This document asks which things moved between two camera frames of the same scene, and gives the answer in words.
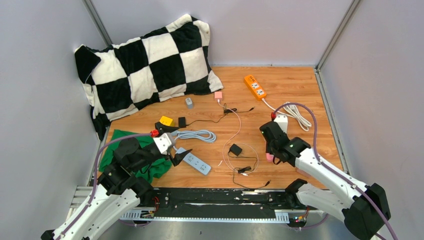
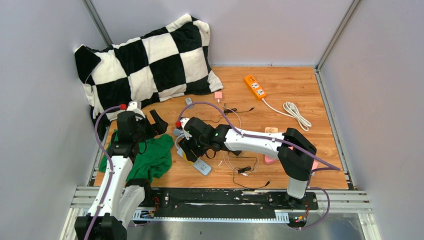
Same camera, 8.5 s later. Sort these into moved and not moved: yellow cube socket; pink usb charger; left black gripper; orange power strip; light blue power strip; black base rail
Moved: left black gripper; yellow cube socket
Not moved: orange power strip; pink usb charger; light blue power strip; black base rail
